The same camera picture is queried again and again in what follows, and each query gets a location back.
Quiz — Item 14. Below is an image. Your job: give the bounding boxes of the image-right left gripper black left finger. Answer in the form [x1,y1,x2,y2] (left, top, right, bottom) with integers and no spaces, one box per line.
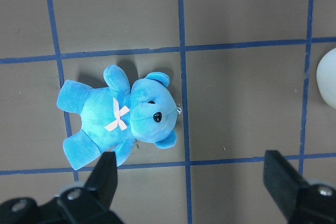
[57,152,118,223]

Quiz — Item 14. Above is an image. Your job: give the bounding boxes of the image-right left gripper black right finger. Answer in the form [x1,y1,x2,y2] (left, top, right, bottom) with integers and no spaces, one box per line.
[263,150,335,223]

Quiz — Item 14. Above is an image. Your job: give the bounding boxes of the white lidded trash can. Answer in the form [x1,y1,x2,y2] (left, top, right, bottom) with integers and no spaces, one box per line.
[316,48,335,109]

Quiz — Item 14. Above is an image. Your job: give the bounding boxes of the blue teddy bear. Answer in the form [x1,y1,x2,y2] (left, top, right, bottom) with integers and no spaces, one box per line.
[57,65,181,170]

